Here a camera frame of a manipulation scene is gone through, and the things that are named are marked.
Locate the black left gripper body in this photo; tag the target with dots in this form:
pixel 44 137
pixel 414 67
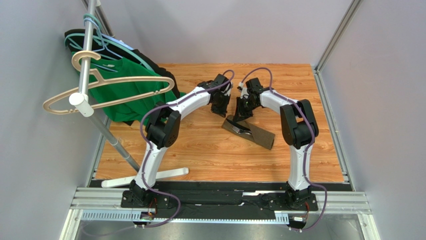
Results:
pixel 220 108

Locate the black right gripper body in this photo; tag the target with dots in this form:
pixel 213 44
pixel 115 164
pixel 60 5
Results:
pixel 242 108

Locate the silver fork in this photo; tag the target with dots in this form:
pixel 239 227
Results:
pixel 241 129

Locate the brown cloth napkin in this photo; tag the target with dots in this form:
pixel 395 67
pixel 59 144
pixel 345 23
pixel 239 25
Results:
pixel 250 132

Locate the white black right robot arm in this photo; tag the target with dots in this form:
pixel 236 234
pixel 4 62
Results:
pixel 299 130

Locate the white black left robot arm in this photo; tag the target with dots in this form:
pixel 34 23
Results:
pixel 162 130

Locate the white rack base foot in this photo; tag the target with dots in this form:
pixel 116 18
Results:
pixel 120 182

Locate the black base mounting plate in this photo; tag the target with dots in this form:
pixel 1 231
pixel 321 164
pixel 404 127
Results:
pixel 273 201

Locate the beige plastic hanger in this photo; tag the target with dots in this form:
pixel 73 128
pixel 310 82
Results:
pixel 122 88

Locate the teal plastic hanger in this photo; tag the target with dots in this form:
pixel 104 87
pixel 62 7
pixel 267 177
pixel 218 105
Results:
pixel 126 48

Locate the silver clothes rack pole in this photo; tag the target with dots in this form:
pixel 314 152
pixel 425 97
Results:
pixel 83 105

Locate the black garment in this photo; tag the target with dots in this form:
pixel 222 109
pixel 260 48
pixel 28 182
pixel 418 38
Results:
pixel 112 49

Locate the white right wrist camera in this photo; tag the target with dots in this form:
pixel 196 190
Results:
pixel 243 91

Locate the aluminium frame rail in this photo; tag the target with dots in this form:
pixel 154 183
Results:
pixel 343 214

